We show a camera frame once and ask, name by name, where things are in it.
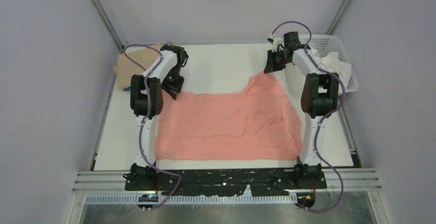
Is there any aluminium frame rail front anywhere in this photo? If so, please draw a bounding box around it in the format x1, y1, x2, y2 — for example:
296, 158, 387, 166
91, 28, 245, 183
72, 168, 383, 194

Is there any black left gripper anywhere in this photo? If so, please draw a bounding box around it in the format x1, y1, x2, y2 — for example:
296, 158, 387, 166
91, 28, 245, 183
161, 64, 184, 100

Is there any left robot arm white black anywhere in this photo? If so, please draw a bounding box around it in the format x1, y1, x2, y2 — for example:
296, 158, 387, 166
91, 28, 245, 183
124, 44, 189, 191

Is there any white slotted cable duct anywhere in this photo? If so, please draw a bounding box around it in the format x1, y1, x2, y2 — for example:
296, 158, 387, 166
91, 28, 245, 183
85, 193, 297, 205

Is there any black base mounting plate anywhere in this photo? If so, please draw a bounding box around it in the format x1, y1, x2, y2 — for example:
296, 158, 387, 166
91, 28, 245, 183
123, 165, 327, 197

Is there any aluminium corner post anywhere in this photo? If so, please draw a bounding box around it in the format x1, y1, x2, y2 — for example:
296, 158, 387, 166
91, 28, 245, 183
90, 0, 128, 52
326, 0, 354, 35

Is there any right aluminium corner post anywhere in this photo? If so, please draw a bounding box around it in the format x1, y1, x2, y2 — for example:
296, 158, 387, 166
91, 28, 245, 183
326, 0, 354, 35

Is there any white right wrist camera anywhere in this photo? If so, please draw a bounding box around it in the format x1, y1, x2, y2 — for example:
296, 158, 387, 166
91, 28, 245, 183
267, 34, 283, 52

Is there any white t shirt in basket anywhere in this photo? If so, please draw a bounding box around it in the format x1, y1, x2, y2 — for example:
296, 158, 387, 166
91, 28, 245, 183
311, 49, 352, 88

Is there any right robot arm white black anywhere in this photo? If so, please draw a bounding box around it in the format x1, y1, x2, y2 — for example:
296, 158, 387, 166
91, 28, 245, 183
264, 32, 339, 188

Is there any left aluminium corner post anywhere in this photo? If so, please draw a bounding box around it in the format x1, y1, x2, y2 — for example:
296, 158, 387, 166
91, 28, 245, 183
90, 0, 128, 52

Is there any salmon pink t shirt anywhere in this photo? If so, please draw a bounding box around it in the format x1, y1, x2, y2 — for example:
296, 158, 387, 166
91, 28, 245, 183
154, 73, 303, 160

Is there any white plastic laundry basket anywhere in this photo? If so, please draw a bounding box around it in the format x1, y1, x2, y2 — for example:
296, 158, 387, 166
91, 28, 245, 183
299, 35, 359, 93

